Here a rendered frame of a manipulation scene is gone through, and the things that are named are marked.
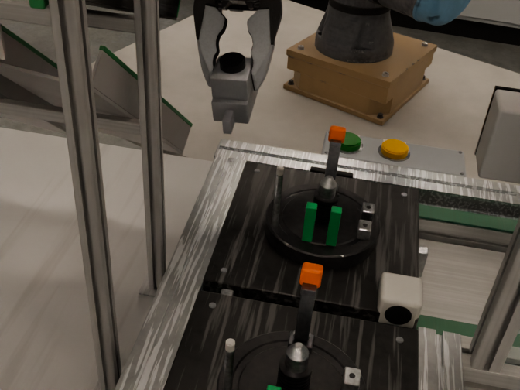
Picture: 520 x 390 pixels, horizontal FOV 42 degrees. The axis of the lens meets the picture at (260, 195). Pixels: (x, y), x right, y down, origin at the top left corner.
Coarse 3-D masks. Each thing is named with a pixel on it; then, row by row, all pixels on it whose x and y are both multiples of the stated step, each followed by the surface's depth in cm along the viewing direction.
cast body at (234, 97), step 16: (224, 64) 77; (240, 64) 78; (224, 80) 77; (240, 80) 77; (224, 96) 79; (240, 96) 79; (256, 96) 84; (224, 112) 80; (240, 112) 80; (224, 128) 79
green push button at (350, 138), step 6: (348, 132) 102; (348, 138) 100; (354, 138) 101; (342, 144) 99; (348, 144) 99; (354, 144) 99; (360, 144) 100; (342, 150) 99; (348, 150) 99; (354, 150) 100
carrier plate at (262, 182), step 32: (256, 192) 89; (384, 192) 91; (416, 192) 91; (224, 224) 83; (256, 224) 84; (384, 224) 85; (416, 224) 86; (224, 256) 79; (256, 256) 79; (384, 256) 81; (416, 256) 81; (224, 288) 76; (256, 288) 75; (288, 288) 75; (320, 288) 76; (352, 288) 76; (416, 320) 73
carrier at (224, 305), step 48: (192, 336) 69; (240, 336) 70; (288, 336) 67; (336, 336) 70; (384, 336) 71; (192, 384) 65; (240, 384) 62; (288, 384) 60; (336, 384) 63; (384, 384) 66
